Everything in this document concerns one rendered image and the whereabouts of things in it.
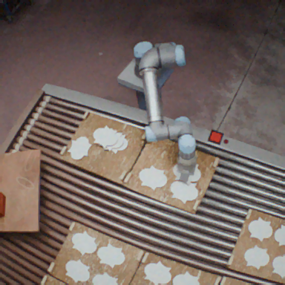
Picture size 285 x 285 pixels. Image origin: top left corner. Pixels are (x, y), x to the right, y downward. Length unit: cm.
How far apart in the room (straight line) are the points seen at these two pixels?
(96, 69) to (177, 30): 101
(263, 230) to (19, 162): 140
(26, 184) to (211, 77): 225
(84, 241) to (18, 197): 44
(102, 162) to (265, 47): 257
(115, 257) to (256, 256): 72
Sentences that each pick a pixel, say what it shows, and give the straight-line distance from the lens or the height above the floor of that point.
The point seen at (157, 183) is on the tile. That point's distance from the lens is 200.
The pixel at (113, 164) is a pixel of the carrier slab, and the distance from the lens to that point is 209.
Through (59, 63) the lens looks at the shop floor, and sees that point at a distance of 409.
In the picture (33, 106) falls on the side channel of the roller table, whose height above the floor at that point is 95.
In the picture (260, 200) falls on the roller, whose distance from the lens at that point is 202.
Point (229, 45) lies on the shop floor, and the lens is 405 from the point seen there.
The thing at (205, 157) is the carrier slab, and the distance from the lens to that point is 208.
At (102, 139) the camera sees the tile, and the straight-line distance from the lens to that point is 215.
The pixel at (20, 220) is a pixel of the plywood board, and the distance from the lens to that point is 199.
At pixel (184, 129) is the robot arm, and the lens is 180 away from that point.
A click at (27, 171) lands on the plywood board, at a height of 104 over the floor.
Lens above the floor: 274
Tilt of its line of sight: 57 degrees down
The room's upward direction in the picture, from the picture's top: 11 degrees counter-clockwise
